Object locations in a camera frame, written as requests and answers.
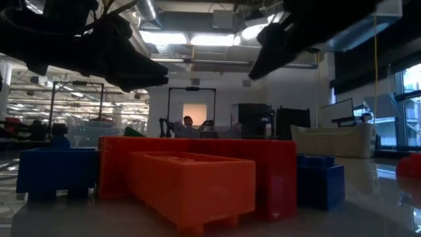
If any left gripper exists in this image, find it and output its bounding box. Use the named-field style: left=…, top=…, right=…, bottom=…
left=26, top=19, right=170, bottom=93

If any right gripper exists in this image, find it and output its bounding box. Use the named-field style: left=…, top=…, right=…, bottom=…
left=249, top=0, right=384, bottom=81

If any long orange toy brick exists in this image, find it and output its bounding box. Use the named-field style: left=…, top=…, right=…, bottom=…
left=127, top=150, right=257, bottom=236

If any long red toy brick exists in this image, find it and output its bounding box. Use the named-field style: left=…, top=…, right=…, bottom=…
left=97, top=136, right=298, bottom=222

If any ceiling light panel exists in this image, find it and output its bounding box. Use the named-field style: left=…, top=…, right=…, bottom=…
left=139, top=30, right=188, bottom=46
left=189, top=32, right=236, bottom=47

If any metal ceiling pipe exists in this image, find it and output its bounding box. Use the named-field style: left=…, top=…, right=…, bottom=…
left=149, top=57, right=319, bottom=70

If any green toy brick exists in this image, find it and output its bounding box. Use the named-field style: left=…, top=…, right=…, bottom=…
left=123, top=126, right=146, bottom=138

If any grey ceiling box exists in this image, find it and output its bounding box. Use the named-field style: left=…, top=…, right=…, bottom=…
left=212, top=9, right=234, bottom=30

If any clear plastic bin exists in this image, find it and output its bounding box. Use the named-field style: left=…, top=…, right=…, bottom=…
left=66, top=115, right=147, bottom=149

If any black cabinet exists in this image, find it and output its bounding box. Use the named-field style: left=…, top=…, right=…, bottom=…
left=237, top=103, right=274, bottom=139
left=275, top=107, right=312, bottom=141

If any computer monitor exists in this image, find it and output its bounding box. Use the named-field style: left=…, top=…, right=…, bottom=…
left=319, top=97, right=355, bottom=128

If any white plastic bin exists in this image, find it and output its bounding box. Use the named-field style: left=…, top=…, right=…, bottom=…
left=291, top=122, right=378, bottom=159

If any white angled panel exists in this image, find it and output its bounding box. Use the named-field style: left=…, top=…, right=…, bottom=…
left=363, top=93, right=402, bottom=119

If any white pillar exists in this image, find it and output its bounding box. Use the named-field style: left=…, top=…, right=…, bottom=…
left=0, top=61, right=14, bottom=121

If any black gantry frame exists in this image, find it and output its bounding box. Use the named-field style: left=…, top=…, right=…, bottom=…
left=166, top=86, right=217, bottom=126
left=48, top=80, right=105, bottom=132

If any round silver air duct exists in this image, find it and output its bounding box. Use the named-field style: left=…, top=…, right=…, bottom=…
left=131, top=0, right=165, bottom=60

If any rectangular silver air duct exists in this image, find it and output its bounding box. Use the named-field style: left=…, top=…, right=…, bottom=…
left=305, top=6, right=404, bottom=53

